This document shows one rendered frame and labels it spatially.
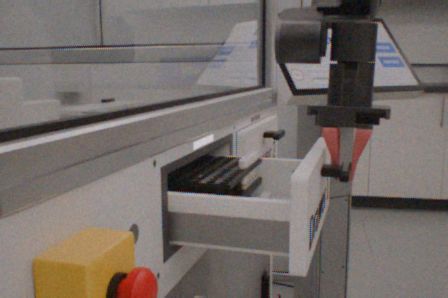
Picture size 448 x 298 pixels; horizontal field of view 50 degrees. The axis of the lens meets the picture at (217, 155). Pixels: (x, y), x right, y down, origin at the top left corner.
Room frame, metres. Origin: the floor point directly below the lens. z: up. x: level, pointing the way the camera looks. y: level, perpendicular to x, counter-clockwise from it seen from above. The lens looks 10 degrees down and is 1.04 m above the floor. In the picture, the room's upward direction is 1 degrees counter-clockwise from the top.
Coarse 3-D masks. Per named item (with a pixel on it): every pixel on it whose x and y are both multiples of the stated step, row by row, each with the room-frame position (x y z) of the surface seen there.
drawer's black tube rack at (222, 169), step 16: (208, 160) 0.71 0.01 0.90; (224, 160) 0.71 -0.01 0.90; (176, 176) 0.61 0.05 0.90; (192, 176) 0.61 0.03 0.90; (208, 176) 0.61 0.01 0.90; (224, 176) 0.60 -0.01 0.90; (192, 192) 0.64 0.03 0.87; (208, 192) 0.64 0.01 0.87; (224, 192) 0.63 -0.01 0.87; (240, 192) 0.64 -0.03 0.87
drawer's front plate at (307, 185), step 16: (320, 144) 0.68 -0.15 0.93; (304, 160) 0.56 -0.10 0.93; (320, 160) 0.60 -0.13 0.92; (304, 176) 0.48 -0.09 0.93; (320, 176) 0.60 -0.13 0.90; (304, 192) 0.48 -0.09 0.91; (320, 192) 0.61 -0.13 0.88; (304, 208) 0.48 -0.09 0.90; (304, 224) 0.48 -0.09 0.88; (320, 224) 0.62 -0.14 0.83; (304, 240) 0.48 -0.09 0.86; (304, 256) 0.48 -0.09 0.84; (304, 272) 0.48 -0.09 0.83
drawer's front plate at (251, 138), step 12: (264, 120) 1.00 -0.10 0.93; (276, 120) 1.08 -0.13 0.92; (240, 132) 0.83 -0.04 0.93; (252, 132) 0.86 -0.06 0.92; (240, 144) 0.82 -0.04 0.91; (252, 144) 0.86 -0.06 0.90; (264, 144) 0.96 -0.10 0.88; (276, 144) 1.08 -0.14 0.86; (264, 156) 0.96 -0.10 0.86; (276, 156) 1.09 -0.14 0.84
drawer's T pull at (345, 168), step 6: (348, 162) 0.63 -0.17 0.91; (324, 168) 0.60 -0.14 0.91; (330, 168) 0.60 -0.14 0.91; (336, 168) 0.60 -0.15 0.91; (342, 168) 0.59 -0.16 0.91; (348, 168) 0.59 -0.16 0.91; (324, 174) 0.60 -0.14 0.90; (330, 174) 0.60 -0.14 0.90; (336, 174) 0.59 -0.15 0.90; (342, 174) 0.57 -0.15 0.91; (348, 174) 0.57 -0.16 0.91; (342, 180) 0.57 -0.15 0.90; (348, 180) 0.57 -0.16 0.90
